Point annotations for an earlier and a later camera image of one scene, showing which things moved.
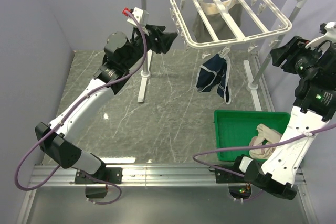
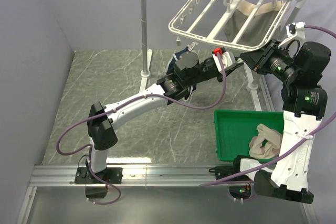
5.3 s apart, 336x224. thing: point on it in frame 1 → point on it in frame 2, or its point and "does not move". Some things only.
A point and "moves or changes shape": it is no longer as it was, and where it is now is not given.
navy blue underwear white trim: [215, 71] moves or changes shape
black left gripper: [165, 41] → [220, 78]
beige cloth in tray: [272, 136] does not move
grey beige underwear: [217, 22] → [258, 32]
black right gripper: [291, 51] → [254, 59]
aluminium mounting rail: [63, 176] does not move
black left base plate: [111, 174] does not move
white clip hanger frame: [227, 17] moves or changes shape
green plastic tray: [235, 128] does not move
